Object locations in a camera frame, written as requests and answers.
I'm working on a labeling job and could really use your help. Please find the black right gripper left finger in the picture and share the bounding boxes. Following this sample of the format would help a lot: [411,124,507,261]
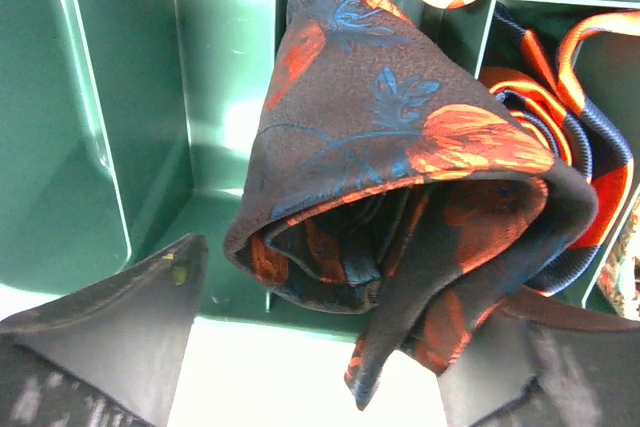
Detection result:
[1,234,208,426]

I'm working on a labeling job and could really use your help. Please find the rolled orange black tie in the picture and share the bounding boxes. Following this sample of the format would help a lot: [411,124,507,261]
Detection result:
[480,4,639,296]

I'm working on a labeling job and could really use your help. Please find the dark orange-patterned necktie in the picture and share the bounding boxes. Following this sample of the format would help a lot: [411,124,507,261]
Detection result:
[223,0,600,412]

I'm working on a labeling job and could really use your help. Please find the rolled beige patterned tie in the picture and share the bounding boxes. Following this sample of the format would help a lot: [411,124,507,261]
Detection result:
[597,202,639,321]

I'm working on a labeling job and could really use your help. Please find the green compartment organizer tray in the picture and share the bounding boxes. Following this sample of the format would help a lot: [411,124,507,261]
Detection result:
[1,0,639,340]

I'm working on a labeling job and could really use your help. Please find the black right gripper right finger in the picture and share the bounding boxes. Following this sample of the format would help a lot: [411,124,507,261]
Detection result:
[438,289,639,426]

